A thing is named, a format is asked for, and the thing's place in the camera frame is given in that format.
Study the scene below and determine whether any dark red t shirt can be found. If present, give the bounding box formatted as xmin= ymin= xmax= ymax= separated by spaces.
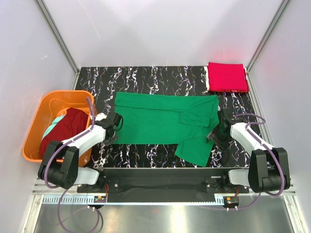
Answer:
xmin=39 ymin=108 xmax=88 ymax=158

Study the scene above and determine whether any purple cable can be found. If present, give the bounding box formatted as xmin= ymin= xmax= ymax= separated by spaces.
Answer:
xmin=199 ymin=113 xmax=287 ymax=211
xmin=43 ymin=96 xmax=104 ymax=232

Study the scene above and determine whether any mint green t shirt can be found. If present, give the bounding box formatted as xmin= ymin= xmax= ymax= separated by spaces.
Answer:
xmin=42 ymin=115 xmax=65 ymax=138

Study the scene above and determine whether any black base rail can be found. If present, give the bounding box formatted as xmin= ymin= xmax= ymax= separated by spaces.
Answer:
xmin=77 ymin=168 xmax=249 ymax=204

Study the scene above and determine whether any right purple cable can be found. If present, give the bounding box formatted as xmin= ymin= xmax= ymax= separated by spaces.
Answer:
xmin=199 ymin=113 xmax=287 ymax=211

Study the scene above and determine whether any folded red t shirt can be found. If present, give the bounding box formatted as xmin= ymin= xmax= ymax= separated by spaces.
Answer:
xmin=207 ymin=62 xmax=249 ymax=93

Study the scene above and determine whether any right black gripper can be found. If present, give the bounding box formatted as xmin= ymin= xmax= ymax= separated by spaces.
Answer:
xmin=206 ymin=124 xmax=235 ymax=152

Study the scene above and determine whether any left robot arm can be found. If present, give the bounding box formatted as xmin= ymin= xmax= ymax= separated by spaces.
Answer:
xmin=38 ymin=112 xmax=124 ymax=192

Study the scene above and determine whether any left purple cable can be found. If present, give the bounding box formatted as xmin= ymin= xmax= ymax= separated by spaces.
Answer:
xmin=43 ymin=96 xmax=104 ymax=232

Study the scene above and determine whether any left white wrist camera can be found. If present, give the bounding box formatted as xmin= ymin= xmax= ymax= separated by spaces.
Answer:
xmin=95 ymin=113 xmax=107 ymax=121

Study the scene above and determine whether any black marbled table mat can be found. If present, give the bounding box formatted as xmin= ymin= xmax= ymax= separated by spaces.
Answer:
xmin=72 ymin=66 xmax=255 ymax=169

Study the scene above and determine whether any orange plastic bin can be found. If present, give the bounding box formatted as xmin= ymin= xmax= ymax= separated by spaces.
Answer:
xmin=22 ymin=90 xmax=95 ymax=163

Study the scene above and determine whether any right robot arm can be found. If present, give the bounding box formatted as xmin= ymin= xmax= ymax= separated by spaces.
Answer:
xmin=207 ymin=109 xmax=291 ymax=196

